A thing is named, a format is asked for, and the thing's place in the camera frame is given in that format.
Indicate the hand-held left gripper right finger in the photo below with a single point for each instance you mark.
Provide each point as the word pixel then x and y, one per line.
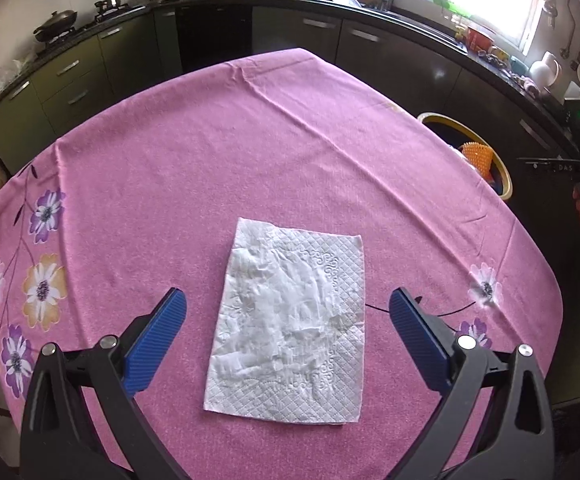
pixel 419 340

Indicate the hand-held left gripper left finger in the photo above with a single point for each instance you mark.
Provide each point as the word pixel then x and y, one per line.
pixel 155 340

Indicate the orange foam fruit net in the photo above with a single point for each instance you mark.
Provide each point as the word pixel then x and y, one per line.
pixel 477 157

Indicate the yellow rimmed blue trash bin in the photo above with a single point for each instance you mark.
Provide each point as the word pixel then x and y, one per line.
pixel 449 135

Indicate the white paper napkin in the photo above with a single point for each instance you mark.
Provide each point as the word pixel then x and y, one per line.
pixel 285 320

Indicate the white jug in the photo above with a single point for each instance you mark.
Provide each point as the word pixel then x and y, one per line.
pixel 544 72

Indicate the red container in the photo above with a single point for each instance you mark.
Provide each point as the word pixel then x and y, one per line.
pixel 479 40

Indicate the dark kitchen countertop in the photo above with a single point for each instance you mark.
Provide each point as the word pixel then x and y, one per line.
pixel 419 25

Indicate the pink floral tablecloth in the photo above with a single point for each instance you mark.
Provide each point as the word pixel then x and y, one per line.
pixel 220 135

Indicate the clear plastic bags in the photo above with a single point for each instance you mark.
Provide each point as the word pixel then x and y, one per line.
pixel 7 77

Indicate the black built-in oven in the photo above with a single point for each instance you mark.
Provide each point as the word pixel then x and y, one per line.
pixel 215 40

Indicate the black wok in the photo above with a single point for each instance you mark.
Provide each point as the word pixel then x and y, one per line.
pixel 57 22

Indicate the black gas stove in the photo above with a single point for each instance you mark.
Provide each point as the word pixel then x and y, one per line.
pixel 110 7

